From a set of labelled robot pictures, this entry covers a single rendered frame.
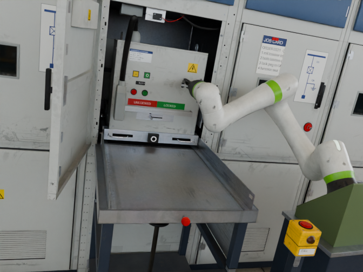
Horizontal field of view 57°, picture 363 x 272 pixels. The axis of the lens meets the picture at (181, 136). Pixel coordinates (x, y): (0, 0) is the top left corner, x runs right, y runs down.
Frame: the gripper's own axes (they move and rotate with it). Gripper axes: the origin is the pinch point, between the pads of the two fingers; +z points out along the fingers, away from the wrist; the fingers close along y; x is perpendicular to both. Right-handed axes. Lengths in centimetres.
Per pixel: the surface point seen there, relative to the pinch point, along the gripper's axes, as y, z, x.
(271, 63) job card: 46.8, -3.3, 16.1
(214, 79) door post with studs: 15.4, -0.5, 3.2
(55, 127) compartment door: -61, -61, -12
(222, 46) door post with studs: 16.5, -0.8, 21.1
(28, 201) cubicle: -77, -3, -71
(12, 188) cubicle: -84, -3, -64
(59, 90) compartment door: -60, -61, 0
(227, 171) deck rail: 13, -42, -33
